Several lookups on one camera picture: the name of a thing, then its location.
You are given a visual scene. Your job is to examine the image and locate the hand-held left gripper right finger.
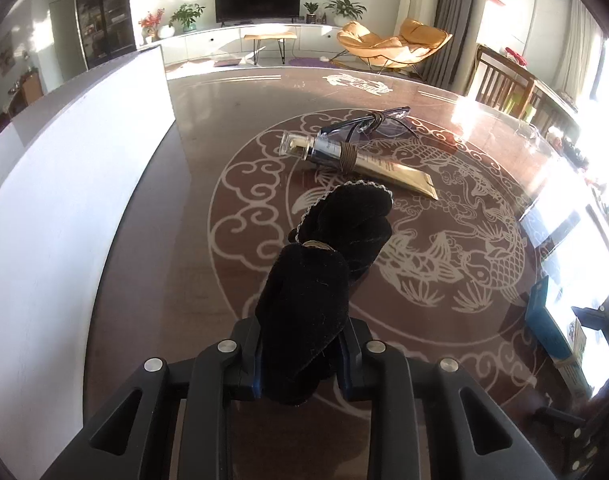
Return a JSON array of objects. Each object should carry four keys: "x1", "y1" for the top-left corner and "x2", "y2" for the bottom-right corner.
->
[{"x1": 335, "y1": 317, "x2": 556, "y2": 480}]

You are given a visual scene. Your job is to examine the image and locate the large leafy potted plant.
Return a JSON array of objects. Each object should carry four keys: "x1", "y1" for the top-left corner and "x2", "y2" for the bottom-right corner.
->
[{"x1": 324, "y1": 0, "x2": 368, "y2": 26}]

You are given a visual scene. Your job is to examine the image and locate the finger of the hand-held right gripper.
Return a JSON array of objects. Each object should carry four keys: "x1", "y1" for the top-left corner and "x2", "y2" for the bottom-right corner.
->
[
  {"x1": 571, "y1": 305, "x2": 609, "y2": 332},
  {"x1": 533, "y1": 404, "x2": 608, "y2": 476}
]

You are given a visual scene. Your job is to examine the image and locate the green potted plant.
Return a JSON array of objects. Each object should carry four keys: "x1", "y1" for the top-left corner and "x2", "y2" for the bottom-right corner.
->
[{"x1": 168, "y1": 3, "x2": 206, "y2": 35}]

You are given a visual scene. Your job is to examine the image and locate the grey curtain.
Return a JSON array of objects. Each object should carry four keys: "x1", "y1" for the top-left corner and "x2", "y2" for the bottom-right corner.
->
[{"x1": 423, "y1": 0, "x2": 479, "y2": 94}]

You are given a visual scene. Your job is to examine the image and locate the dark framed glasses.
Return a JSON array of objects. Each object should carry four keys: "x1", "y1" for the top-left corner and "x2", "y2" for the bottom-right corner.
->
[{"x1": 318, "y1": 105, "x2": 421, "y2": 144}]

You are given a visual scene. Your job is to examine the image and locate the brown patterned desktop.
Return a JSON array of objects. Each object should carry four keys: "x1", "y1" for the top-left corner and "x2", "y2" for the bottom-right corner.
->
[{"x1": 82, "y1": 62, "x2": 609, "y2": 480}]

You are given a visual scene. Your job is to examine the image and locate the gold cosmetic tube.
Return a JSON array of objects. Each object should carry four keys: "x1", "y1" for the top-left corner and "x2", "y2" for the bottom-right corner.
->
[{"x1": 279, "y1": 129, "x2": 440, "y2": 201}]

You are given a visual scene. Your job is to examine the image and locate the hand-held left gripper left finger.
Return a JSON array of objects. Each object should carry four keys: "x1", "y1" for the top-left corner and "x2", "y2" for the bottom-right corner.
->
[{"x1": 39, "y1": 317, "x2": 266, "y2": 480}]

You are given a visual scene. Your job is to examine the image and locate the blue box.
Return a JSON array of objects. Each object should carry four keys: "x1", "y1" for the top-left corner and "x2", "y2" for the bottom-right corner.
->
[{"x1": 527, "y1": 275, "x2": 594, "y2": 400}]

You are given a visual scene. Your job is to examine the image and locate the dark glass cabinet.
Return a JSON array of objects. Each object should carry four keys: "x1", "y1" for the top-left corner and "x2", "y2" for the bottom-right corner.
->
[{"x1": 74, "y1": 0, "x2": 138, "y2": 69}]

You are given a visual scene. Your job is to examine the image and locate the red flower bouquet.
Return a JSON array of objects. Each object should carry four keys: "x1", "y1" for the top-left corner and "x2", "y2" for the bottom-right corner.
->
[{"x1": 138, "y1": 8, "x2": 166, "y2": 44}]

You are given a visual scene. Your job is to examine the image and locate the wooden dining chair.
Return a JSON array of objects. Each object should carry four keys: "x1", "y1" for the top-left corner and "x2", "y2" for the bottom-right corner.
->
[
  {"x1": 467, "y1": 43, "x2": 538, "y2": 112},
  {"x1": 513, "y1": 80, "x2": 581, "y2": 134},
  {"x1": 6, "y1": 69, "x2": 46, "y2": 122}
]

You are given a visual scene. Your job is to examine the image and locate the wooden side table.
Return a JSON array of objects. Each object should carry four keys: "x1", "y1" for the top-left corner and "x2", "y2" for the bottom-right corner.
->
[{"x1": 243, "y1": 31, "x2": 298, "y2": 66}]

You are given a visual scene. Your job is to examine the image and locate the black television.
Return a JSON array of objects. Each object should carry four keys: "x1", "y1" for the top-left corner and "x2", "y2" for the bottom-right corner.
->
[{"x1": 214, "y1": 0, "x2": 303, "y2": 26}]

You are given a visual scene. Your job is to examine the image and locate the white cardboard box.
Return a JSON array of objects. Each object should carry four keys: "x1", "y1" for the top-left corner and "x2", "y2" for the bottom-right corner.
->
[{"x1": 0, "y1": 43, "x2": 193, "y2": 463}]

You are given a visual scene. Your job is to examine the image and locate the white television cabinet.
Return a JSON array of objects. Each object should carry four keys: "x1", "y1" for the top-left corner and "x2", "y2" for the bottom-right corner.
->
[{"x1": 156, "y1": 22, "x2": 356, "y2": 64}]

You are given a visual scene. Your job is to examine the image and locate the framed wall picture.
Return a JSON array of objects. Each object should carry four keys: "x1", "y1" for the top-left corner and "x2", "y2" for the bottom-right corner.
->
[{"x1": 0, "y1": 29, "x2": 16, "y2": 77}]

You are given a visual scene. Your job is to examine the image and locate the black velvet pouch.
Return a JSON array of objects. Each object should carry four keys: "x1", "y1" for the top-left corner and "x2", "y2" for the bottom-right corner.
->
[{"x1": 254, "y1": 182, "x2": 395, "y2": 407}]

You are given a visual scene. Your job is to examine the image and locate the white curtain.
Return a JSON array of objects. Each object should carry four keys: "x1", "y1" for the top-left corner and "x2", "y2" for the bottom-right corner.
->
[{"x1": 553, "y1": 0, "x2": 604, "y2": 107}]

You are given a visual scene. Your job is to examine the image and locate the orange lounge chair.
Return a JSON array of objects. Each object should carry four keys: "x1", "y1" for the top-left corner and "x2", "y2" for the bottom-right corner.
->
[{"x1": 337, "y1": 17, "x2": 454, "y2": 74}]

